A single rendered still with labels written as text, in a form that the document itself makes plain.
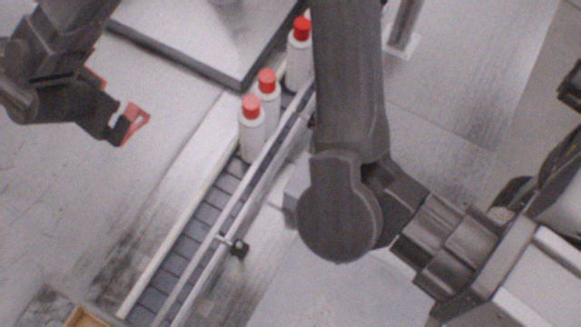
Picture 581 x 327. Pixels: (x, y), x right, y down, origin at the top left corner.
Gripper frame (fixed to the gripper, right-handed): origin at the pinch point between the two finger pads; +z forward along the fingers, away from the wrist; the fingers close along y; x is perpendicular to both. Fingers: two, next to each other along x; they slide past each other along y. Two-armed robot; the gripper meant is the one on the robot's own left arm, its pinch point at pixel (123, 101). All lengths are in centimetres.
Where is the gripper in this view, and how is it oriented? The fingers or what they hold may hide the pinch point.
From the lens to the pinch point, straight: 89.1
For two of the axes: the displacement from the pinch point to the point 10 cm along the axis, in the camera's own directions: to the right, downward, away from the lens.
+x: -5.0, 8.1, 3.1
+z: 3.7, -1.2, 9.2
